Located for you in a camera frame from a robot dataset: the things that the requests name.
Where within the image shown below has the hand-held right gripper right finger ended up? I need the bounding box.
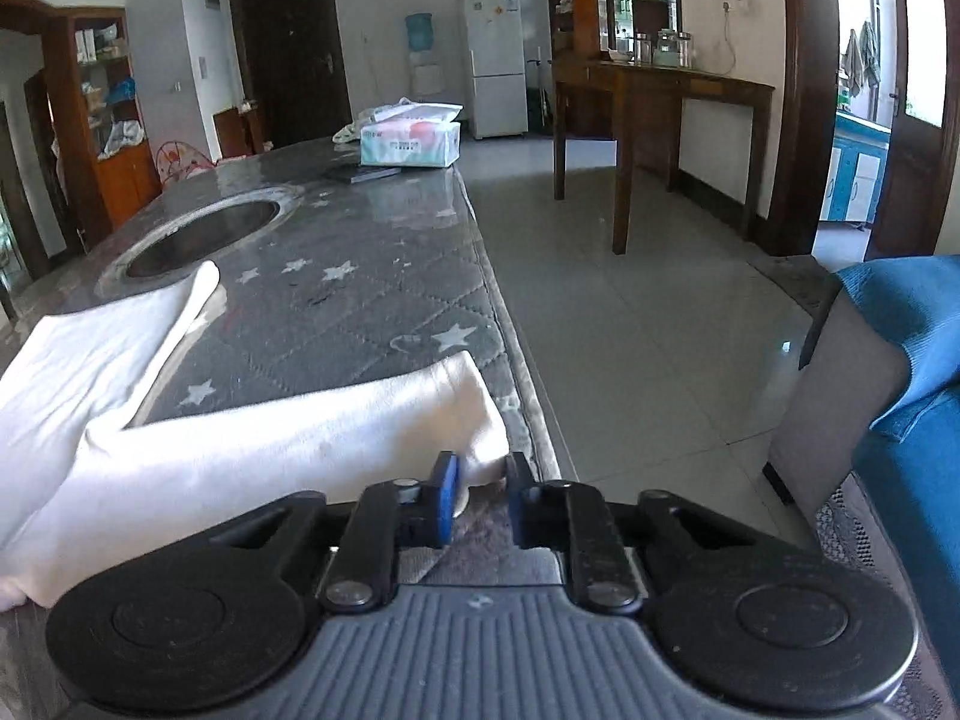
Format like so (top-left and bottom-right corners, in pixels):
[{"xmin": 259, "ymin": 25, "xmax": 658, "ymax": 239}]
[{"xmin": 506, "ymin": 451, "xmax": 757, "ymax": 614}]

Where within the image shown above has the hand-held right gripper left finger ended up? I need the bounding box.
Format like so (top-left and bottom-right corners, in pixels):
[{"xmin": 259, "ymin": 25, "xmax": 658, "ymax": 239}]
[{"xmin": 202, "ymin": 451, "xmax": 460, "ymax": 614}]

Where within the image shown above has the cream white garment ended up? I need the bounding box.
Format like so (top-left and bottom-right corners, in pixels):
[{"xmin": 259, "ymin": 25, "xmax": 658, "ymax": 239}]
[{"xmin": 0, "ymin": 261, "xmax": 511, "ymax": 611}]

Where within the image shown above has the grey star-print table cover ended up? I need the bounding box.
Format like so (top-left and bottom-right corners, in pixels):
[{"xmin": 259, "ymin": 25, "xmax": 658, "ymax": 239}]
[{"xmin": 0, "ymin": 136, "xmax": 582, "ymax": 691}]

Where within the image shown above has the grey armchair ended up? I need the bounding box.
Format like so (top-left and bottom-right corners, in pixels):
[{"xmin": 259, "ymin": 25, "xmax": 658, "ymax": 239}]
[{"xmin": 763, "ymin": 270, "xmax": 960, "ymax": 720}]

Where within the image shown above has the flat black notebook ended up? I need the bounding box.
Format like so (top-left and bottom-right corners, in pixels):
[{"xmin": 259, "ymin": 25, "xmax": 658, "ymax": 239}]
[{"xmin": 322, "ymin": 163, "xmax": 402, "ymax": 185}]

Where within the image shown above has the grey doormat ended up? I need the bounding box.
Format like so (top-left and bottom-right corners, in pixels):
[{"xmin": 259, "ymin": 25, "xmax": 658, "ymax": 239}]
[{"xmin": 750, "ymin": 255, "xmax": 842, "ymax": 316}]

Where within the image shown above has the soft tissue pack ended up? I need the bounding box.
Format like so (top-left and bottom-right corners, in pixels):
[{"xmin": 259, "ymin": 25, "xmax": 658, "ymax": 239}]
[{"xmin": 360, "ymin": 103, "xmax": 462, "ymax": 168}]

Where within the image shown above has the round built-in cooktop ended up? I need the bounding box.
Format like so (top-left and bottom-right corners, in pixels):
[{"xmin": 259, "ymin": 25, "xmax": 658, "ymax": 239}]
[{"xmin": 96, "ymin": 184, "xmax": 301, "ymax": 293}]

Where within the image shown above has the crumpled printed plastic bag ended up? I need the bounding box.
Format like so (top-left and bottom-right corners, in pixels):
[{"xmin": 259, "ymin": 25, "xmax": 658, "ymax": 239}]
[{"xmin": 332, "ymin": 97, "xmax": 421, "ymax": 143}]

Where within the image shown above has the blue knitted cloth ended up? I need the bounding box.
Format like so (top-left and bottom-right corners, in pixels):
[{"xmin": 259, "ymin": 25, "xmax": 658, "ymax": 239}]
[{"xmin": 836, "ymin": 255, "xmax": 960, "ymax": 661}]

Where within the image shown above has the white water dispenser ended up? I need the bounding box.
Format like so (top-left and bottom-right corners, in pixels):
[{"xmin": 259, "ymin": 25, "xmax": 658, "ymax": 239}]
[{"xmin": 411, "ymin": 52, "xmax": 445, "ymax": 117}]

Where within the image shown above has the low wooden cabinet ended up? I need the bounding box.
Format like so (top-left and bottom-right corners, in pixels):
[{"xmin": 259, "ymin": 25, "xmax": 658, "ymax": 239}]
[{"xmin": 214, "ymin": 101, "xmax": 267, "ymax": 160}]

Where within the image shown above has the polka-dot play tent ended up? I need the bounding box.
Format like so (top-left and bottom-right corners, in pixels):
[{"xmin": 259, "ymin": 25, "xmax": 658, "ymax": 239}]
[{"xmin": 154, "ymin": 141, "xmax": 215, "ymax": 188}]

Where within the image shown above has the white refrigerator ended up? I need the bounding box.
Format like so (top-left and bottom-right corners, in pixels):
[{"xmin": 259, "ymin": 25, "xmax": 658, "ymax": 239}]
[{"xmin": 461, "ymin": 0, "xmax": 530, "ymax": 140}]

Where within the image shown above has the wooden console table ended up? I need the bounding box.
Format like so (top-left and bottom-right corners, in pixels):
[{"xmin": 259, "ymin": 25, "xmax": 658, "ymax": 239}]
[{"xmin": 553, "ymin": 58, "xmax": 775, "ymax": 256}]

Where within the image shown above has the tall wooden display cabinet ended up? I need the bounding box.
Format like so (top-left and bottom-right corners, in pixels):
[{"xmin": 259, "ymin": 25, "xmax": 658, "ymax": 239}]
[{"xmin": 41, "ymin": 6, "xmax": 162, "ymax": 241}]

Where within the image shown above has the dark wooden door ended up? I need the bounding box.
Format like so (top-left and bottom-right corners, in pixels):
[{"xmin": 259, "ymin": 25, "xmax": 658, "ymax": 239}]
[{"xmin": 229, "ymin": 0, "xmax": 353, "ymax": 158}]

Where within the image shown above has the blue white floor cabinet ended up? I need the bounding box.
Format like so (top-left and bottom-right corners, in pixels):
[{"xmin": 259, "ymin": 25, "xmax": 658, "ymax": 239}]
[{"xmin": 821, "ymin": 112, "xmax": 890, "ymax": 226}]

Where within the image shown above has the wooden glass shelf cabinet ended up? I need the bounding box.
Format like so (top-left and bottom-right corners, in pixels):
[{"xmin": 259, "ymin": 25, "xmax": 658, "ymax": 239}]
[{"xmin": 544, "ymin": 0, "xmax": 683, "ymax": 140}]

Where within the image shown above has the glazed wooden door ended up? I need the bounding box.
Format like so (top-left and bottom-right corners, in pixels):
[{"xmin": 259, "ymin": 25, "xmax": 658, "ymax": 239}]
[{"xmin": 866, "ymin": 0, "xmax": 950, "ymax": 260}]

